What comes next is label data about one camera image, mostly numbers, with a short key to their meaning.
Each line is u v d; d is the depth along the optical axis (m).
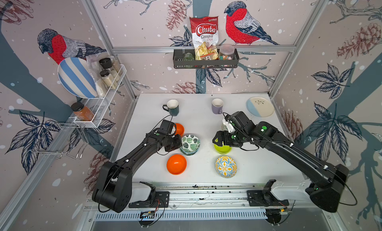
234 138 0.60
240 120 0.54
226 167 0.83
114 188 0.41
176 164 0.83
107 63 0.79
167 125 0.69
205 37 0.81
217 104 1.05
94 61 0.71
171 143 0.73
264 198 0.66
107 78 0.76
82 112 0.61
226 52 0.82
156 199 0.73
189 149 0.88
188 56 0.93
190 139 0.90
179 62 0.91
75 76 0.67
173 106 1.03
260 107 1.14
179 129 0.98
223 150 0.88
